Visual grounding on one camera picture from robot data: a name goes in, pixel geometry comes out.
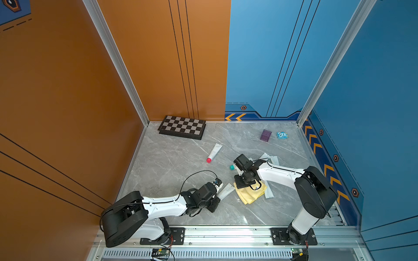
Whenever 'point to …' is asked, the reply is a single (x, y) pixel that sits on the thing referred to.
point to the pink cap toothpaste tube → (214, 153)
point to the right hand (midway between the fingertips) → (238, 184)
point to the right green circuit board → (297, 250)
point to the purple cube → (265, 135)
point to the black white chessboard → (183, 127)
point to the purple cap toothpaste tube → (268, 191)
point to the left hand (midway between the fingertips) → (219, 198)
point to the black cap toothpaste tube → (227, 190)
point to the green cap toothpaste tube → (232, 167)
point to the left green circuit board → (160, 251)
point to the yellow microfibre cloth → (251, 193)
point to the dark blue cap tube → (274, 159)
